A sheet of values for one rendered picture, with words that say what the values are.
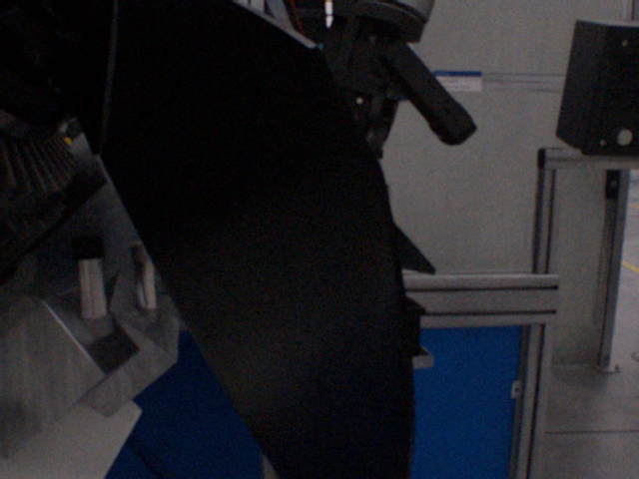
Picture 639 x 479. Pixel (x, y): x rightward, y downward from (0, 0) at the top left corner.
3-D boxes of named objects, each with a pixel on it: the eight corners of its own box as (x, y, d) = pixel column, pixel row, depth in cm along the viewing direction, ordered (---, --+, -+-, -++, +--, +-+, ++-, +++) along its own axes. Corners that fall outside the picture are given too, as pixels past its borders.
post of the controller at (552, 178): (536, 275, 83) (546, 148, 79) (529, 270, 86) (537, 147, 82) (555, 274, 83) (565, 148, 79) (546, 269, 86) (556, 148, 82)
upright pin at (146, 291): (131, 323, 42) (125, 244, 41) (139, 314, 44) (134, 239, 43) (157, 323, 42) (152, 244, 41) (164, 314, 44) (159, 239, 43)
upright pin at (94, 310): (73, 338, 33) (62, 238, 32) (86, 326, 35) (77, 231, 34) (106, 338, 33) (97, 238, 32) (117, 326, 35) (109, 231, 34)
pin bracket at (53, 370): (-56, 387, 32) (41, 298, 31) (0, 360, 37) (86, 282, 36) (6, 461, 32) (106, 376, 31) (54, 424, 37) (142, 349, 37)
